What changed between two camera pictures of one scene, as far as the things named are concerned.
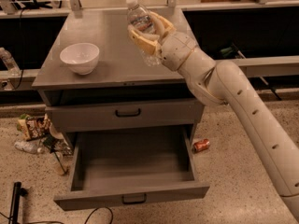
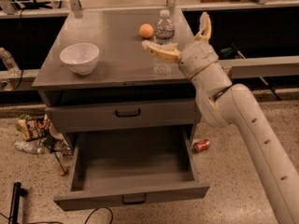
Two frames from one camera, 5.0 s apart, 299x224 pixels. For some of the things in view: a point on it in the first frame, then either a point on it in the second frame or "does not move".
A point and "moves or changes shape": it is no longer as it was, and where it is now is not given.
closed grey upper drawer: [106, 117] does not move
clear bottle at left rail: [9, 63] does not move
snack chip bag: [34, 128] does not move
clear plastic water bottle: [139, 19] moves or changes shape
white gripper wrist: [177, 50] → [198, 59]
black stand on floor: [17, 191] does not move
